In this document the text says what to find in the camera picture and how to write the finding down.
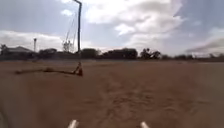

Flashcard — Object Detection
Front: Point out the row of trees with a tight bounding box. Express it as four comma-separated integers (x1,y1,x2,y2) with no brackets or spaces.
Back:
0,43,224,62

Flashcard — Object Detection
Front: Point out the brown dirt ground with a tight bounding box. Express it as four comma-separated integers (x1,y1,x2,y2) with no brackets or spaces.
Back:
0,59,224,128

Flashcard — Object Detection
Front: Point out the tall dark pole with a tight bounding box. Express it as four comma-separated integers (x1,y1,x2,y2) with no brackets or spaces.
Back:
72,0,84,77

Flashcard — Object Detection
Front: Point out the robot's own part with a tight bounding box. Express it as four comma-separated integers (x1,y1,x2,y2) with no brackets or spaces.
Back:
139,121,150,128
67,119,79,128

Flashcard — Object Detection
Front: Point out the pale tower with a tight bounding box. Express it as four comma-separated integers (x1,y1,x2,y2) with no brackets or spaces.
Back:
33,37,38,53

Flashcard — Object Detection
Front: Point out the building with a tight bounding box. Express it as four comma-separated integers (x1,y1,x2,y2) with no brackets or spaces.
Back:
0,45,36,61

